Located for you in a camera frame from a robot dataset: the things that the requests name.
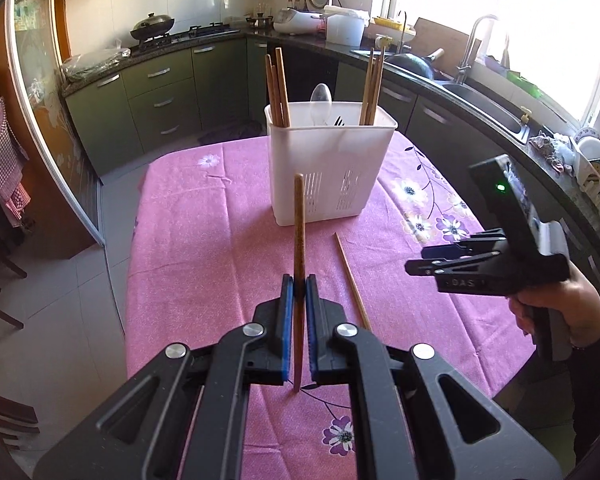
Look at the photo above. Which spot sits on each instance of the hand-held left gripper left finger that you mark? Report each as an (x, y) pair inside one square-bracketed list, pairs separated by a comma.
[(287, 320)]

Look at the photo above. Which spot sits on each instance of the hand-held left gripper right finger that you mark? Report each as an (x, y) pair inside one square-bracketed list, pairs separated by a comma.
[(312, 320)]

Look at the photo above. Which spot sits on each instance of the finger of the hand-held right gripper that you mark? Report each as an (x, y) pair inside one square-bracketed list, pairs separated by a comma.
[(470, 282), (480, 245)]

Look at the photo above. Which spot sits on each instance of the white plastic utensil holder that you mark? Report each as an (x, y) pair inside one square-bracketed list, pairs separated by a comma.
[(330, 160)]

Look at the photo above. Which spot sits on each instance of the person's right hand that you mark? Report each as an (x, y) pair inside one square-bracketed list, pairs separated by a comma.
[(580, 310)]

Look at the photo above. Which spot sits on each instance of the crumpled dish rag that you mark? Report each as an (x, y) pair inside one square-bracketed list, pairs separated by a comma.
[(550, 150)]

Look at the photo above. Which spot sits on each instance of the dish rack with plates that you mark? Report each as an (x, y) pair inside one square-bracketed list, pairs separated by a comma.
[(594, 160)]

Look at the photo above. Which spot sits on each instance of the pink floral tablecloth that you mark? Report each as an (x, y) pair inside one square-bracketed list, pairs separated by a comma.
[(205, 260)]

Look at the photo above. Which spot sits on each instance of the steel kitchen sink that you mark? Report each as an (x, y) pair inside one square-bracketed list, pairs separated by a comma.
[(490, 107)]

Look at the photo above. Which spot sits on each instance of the green box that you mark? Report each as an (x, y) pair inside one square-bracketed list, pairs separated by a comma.
[(522, 80)]

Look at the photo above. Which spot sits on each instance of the metal kitchen faucet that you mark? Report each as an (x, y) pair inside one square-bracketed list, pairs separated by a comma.
[(467, 45)]

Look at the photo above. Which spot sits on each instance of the brown cutting board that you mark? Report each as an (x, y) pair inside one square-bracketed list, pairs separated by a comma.
[(445, 37)]

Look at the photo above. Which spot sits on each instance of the metal fork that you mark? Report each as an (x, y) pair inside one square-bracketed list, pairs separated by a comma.
[(338, 121)]

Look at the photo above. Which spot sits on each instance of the dark floor mat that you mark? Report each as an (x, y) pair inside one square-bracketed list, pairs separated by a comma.
[(230, 132)]

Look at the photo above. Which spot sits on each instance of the thin black faucet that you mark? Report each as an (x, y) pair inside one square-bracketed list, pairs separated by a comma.
[(400, 32)]

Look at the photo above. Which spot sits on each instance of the pale yellow cup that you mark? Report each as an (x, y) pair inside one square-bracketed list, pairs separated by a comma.
[(384, 40)]

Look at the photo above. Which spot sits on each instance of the metal spoon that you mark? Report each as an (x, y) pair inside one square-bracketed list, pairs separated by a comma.
[(321, 97)]

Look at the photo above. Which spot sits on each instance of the yellow tray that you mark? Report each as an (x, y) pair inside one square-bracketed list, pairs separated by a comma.
[(392, 23)]

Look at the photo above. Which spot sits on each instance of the white plastic bucket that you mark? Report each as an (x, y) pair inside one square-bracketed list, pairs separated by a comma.
[(345, 27)]

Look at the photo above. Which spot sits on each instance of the green kitchen cabinets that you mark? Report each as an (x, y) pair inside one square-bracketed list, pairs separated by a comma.
[(155, 85)]

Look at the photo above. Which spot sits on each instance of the white rice cooker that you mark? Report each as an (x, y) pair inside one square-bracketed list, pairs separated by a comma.
[(297, 21)]

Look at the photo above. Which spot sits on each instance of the small metal pot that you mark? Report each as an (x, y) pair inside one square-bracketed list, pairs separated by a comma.
[(259, 21)]

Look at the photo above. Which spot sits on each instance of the black gas stove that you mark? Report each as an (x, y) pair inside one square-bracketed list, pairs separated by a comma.
[(200, 32)]

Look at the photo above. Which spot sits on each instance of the clear plastic bag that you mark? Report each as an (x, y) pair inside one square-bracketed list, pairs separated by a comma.
[(92, 64)]

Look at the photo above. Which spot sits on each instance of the black wok with lid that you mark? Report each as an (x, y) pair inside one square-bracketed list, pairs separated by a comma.
[(152, 25)]

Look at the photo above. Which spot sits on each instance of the red checkered apron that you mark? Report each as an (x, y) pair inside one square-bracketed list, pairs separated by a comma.
[(0, 150)]

